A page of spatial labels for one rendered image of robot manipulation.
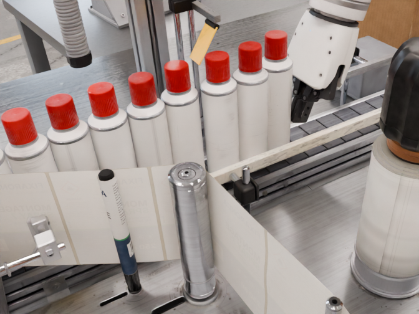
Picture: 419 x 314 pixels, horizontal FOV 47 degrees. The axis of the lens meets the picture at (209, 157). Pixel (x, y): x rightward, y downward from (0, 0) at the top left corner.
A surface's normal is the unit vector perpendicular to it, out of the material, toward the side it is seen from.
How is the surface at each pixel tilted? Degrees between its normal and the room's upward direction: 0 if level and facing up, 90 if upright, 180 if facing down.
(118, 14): 45
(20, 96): 0
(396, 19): 90
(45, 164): 90
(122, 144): 90
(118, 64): 0
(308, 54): 70
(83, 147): 90
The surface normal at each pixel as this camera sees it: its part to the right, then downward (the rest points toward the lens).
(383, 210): -0.77, 0.45
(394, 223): -0.52, 0.51
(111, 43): -0.07, -0.80
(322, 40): -0.80, 0.04
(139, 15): 0.46, 0.51
